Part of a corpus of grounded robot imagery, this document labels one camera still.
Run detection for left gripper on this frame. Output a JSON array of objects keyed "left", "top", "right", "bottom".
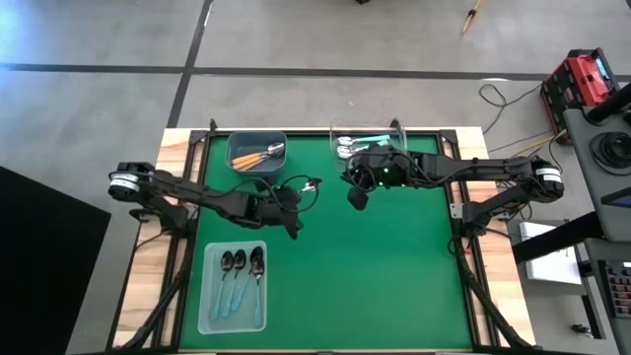
[{"left": 241, "top": 177, "right": 324, "bottom": 242}]

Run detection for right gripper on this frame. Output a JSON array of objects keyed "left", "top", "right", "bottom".
[{"left": 342, "top": 145, "right": 420, "bottom": 212}]

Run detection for frosted white plastic bin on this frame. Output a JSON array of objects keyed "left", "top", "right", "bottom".
[{"left": 197, "top": 240, "right": 268, "bottom": 335}]

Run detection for clear plastic bin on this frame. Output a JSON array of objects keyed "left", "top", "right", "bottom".
[{"left": 328, "top": 117, "right": 409, "bottom": 174}]

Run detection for grey-blue plastic bin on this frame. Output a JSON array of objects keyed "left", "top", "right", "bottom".
[{"left": 225, "top": 130, "right": 289, "bottom": 177}]

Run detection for green table mat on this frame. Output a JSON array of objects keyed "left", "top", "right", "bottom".
[{"left": 177, "top": 133, "right": 474, "bottom": 351}]

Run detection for thin yellow pole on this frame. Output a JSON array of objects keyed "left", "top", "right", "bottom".
[{"left": 461, "top": 0, "right": 482, "bottom": 36}]

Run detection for black bar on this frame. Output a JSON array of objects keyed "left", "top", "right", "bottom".
[{"left": 512, "top": 210, "right": 606, "bottom": 265}]

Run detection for white box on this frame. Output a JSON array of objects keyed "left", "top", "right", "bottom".
[{"left": 519, "top": 220, "right": 584, "bottom": 287}]

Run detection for grey cart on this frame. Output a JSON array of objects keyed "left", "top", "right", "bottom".
[{"left": 563, "top": 81, "right": 631, "bottom": 243}]

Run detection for red and black equipment case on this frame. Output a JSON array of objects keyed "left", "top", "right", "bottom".
[{"left": 539, "top": 47, "right": 621, "bottom": 144}]

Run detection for black pole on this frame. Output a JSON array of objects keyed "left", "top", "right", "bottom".
[{"left": 585, "top": 82, "right": 631, "bottom": 125}]

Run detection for dark tablet screen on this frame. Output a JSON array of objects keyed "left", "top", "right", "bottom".
[{"left": 599, "top": 185, "right": 631, "bottom": 209}]

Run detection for small black floor object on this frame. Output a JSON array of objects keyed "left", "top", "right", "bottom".
[{"left": 571, "top": 322, "right": 596, "bottom": 340}]

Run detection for blue-lit keypad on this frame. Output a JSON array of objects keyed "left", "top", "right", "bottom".
[{"left": 604, "top": 260, "right": 631, "bottom": 320}]

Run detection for black panel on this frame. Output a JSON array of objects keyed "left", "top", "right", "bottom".
[{"left": 0, "top": 165, "right": 112, "bottom": 355}]

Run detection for black aluminium table frame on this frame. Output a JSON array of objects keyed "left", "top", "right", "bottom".
[{"left": 110, "top": 117, "right": 536, "bottom": 355}]

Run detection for black floor cable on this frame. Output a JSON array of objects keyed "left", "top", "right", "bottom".
[{"left": 478, "top": 82, "right": 566, "bottom": 191}]

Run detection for yellow floor cable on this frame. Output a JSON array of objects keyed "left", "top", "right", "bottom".
[{"left": 497, "top": 133, "right": 561, "bottom": 167}]

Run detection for black cable coil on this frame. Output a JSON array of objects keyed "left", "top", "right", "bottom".
[{"left": 590, "top": 131, "right": 631, "bottom": 172}]

